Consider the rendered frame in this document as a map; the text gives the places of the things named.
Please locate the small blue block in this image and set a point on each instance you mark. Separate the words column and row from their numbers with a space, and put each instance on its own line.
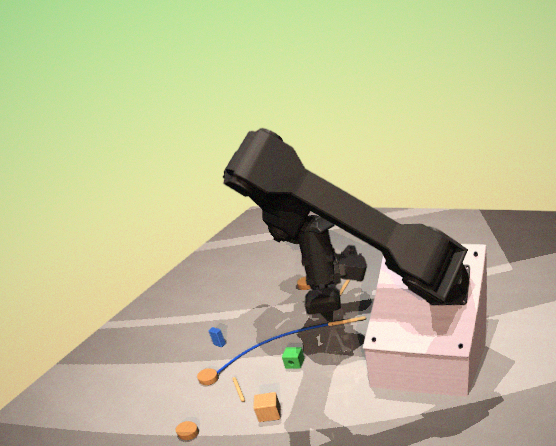
column 217, row 336

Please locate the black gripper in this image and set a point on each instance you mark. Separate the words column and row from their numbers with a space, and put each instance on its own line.
column 323, row 297

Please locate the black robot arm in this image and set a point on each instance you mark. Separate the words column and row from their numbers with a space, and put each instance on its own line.
column 270, row 172

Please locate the orange round disc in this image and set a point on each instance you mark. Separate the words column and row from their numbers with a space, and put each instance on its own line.
column 302, row 284

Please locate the round wooden button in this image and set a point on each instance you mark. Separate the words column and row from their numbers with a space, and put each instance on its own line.
column 207, row 376

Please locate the brown wooden disc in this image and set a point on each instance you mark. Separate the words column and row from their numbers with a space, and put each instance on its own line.
column 187, row 430

